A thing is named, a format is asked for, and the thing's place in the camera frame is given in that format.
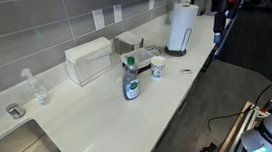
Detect white paper towel roll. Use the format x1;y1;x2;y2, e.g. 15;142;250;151
166;1;200;55

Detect dish soap bottle green cap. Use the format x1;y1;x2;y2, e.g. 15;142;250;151
120;55;144;102

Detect black tray with white liner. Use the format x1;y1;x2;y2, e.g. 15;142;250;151
119;46;157;77

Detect patterned paper cup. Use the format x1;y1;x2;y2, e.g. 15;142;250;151
148;54;167;81

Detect small patterned dish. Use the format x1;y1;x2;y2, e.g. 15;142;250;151
143;44;165;57

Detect metal napkin holder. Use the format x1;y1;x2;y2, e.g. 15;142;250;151
111;30;145;57

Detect white rectangular container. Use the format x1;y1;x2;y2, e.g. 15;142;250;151
61;33;115;90

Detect small flat packet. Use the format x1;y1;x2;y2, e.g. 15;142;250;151
179;67;194;75

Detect clear spray bottle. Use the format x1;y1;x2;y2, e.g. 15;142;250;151
18;67;55;107

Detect metal countertop button plate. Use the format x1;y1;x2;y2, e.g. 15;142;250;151
4;102;28;121

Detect steel kitchen sink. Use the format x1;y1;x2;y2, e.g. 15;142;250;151
0;114;72;152

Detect small red black tool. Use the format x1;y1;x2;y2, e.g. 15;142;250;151
261;96;272;112

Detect black wire towel holder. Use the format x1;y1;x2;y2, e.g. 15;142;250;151
163;26;194;59

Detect white wall outlet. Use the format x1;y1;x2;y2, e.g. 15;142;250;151
111;3;125;25
147;0;156;11
90;8;108;33

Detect wooden robot cart frame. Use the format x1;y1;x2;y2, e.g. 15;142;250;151
208;98;272;152

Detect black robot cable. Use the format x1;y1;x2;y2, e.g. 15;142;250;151
206;61;272;138

